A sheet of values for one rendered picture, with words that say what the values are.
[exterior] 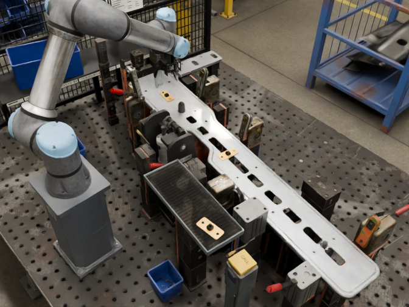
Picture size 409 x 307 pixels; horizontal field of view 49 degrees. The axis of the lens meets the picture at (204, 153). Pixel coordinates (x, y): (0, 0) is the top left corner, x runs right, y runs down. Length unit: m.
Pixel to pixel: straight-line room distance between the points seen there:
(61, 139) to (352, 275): 1.01
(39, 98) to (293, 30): 3.56
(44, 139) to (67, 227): 0.35
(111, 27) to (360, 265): 1.08
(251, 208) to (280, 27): 3.46
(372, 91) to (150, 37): 2.53
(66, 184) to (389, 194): 1.44
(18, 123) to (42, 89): 0.14
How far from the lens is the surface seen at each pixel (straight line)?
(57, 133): 1.48
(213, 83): 2.12
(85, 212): 1.63
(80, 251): 1.77
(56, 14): 1.49
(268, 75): 4.05
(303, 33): 4.75
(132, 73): 1.91
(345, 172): 2.27
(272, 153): 2.27
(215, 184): 1.59
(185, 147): 1.64
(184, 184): 1.49
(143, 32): 1.53
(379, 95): 3.78
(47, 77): 1.52
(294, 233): 1.60
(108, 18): 1.42
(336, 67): 3.99
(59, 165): 1.49
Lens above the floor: 2.27
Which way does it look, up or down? 44 degrees down
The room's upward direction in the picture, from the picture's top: 1 degrees clockwise
